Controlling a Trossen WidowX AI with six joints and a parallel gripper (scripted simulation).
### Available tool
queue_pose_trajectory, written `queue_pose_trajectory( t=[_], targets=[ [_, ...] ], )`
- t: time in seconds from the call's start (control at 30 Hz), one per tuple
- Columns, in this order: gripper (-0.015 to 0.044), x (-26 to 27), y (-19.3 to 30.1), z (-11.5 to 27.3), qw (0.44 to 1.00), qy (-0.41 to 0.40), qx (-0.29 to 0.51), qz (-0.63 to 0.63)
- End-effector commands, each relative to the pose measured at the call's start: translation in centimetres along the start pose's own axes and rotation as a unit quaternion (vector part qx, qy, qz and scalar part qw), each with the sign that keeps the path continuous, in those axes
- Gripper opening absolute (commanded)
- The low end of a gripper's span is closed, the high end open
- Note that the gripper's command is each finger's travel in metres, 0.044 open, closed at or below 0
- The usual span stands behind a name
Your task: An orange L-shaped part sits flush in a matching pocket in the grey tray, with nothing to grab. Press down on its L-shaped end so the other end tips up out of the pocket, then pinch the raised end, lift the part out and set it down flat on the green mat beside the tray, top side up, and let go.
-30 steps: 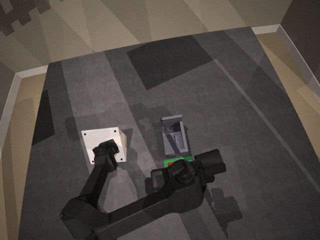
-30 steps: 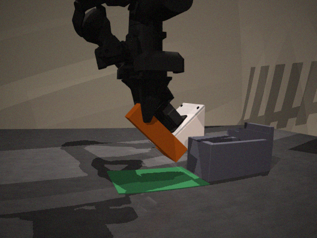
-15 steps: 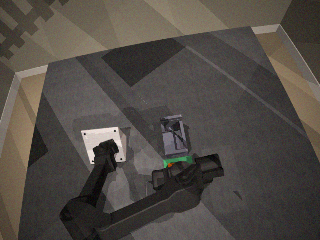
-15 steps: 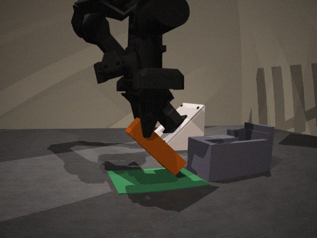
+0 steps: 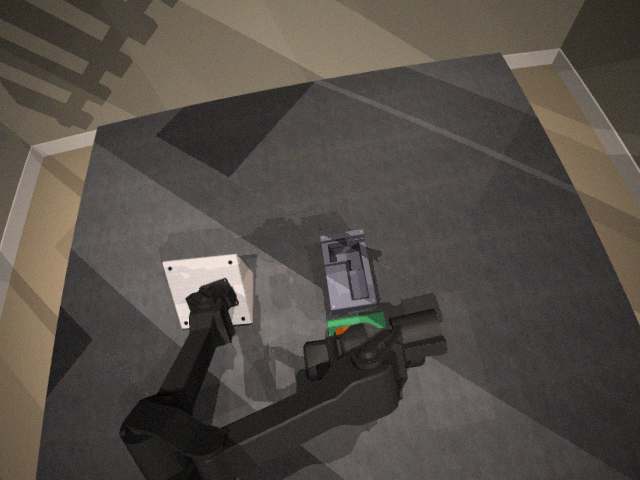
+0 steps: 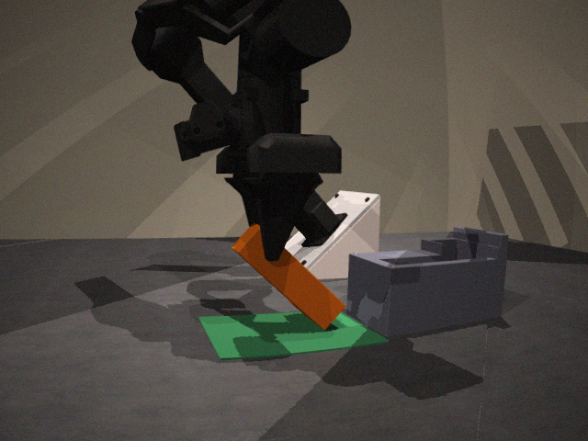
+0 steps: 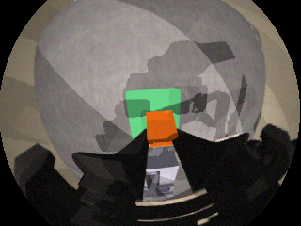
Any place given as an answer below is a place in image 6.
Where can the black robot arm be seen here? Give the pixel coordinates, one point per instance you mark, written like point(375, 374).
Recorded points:
point(276, 37)

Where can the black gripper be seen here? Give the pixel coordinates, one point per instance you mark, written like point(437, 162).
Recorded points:
point(273, 175)

